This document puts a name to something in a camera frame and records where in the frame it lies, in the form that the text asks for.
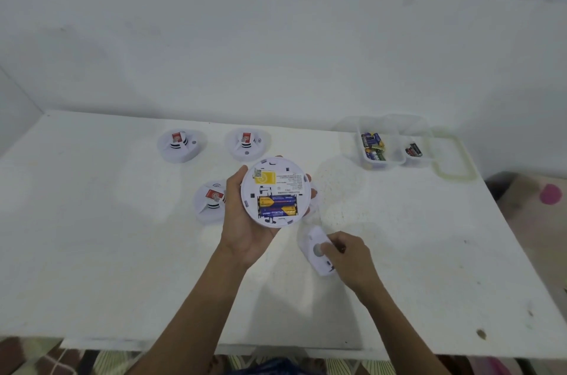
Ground person's right hand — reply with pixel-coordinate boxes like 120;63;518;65
320;230;384;305

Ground person's left hand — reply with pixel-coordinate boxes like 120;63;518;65
219;164;318;272

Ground blue and yellow battery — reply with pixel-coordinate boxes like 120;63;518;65
258;195;296;208
259;205;298;218

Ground white battery cover plate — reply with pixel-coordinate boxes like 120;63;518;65
299;224;340;278

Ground pile of assorted batteries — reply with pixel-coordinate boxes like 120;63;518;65
361;132;387;162

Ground clear lid with green rim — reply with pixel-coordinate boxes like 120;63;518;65
432;129;478;183

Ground person's right forearm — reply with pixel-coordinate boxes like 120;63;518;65
359;288;451;375

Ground person's left forearm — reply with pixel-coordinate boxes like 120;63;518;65
128;248;249;375

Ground person's blue clothing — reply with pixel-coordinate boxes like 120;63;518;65
234;359;311;375

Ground cream fabric with pink dots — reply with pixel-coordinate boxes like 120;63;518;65
486;173;567;305

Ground white cable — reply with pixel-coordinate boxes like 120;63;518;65
44;345;74;375

